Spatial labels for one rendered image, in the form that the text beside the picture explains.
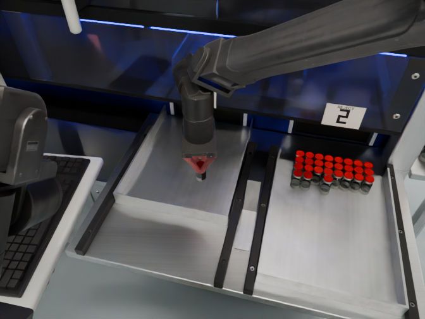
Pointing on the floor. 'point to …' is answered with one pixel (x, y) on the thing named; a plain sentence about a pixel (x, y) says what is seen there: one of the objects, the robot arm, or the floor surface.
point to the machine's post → (407, 140)
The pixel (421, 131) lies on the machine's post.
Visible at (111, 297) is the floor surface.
